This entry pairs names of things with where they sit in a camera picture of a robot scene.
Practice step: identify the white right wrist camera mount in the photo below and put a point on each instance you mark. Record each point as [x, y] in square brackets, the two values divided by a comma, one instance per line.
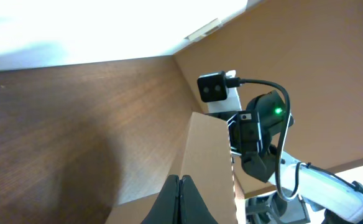
[232, 102]

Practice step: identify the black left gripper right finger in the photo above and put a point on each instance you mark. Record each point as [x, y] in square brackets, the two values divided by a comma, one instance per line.
[191, 206]

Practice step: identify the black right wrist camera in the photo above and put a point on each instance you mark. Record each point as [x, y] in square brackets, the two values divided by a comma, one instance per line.
[212, 87]

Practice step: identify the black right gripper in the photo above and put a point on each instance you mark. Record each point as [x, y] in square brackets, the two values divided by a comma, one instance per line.
[244, 131]

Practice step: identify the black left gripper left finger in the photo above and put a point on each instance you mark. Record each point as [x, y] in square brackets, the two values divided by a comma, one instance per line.
[166, 205]

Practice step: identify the brown cardboard box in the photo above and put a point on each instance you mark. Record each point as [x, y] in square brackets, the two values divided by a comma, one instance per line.
[206, 157]

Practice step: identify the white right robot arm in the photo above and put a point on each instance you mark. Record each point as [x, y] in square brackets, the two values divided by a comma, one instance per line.
[294, 180]

